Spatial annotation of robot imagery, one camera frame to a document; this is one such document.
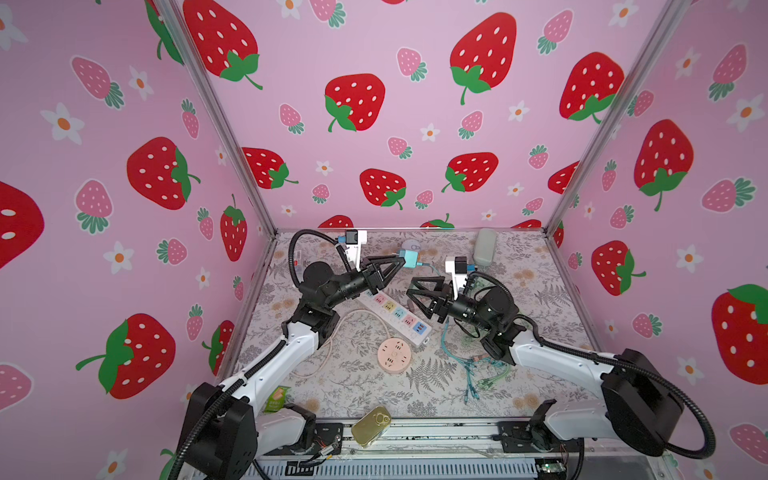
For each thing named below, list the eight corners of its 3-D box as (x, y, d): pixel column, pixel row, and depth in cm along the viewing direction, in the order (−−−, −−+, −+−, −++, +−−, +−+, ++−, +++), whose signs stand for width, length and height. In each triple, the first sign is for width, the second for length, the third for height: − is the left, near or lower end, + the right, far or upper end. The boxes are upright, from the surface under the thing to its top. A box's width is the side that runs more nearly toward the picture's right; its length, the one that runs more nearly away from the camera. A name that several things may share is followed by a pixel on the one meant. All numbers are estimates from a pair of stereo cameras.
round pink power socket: (377, 372, 86) (376, 369, 84) (378, 342, 92) (378, 338, 90) (411, 372, 86) (411, 369, 84) (410, 342, 92) (410, 338, 90)
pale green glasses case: (472, 264, 112) (473, 260, 110) (478, 230, 124) (479, 226, 122) (491, 268, 111) (493, 264, 109) (495, 234, 122) (497, 229, 120)
